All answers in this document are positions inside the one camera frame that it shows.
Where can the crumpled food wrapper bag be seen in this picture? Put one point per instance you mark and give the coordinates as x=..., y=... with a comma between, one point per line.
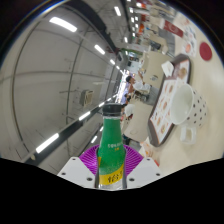
x=148, y=148

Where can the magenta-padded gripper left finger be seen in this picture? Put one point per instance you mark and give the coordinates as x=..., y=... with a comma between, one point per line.
x=87, y=160

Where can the red paper cup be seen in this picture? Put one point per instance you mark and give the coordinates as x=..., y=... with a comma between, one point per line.
x=173, y=28

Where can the person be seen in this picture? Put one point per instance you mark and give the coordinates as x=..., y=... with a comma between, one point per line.
x=129, y=110
x=140, y=86

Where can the white paper napkin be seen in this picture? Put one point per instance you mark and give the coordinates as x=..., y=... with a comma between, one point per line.
x=167, y=68

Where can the ceiling air conditioner unit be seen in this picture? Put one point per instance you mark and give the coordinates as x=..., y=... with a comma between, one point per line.
x=87, y=97

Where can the ceiling strip lights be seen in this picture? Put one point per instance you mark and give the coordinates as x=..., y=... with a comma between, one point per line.
x=62, y=24

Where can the white polka-dot mug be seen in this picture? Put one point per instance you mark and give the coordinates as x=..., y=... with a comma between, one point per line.
x=183, y=105

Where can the green-labelled clear drink bottle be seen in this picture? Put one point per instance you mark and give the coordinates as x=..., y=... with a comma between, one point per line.
x=111, y=150

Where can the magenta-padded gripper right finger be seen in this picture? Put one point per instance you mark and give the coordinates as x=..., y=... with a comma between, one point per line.
x=135, y=160

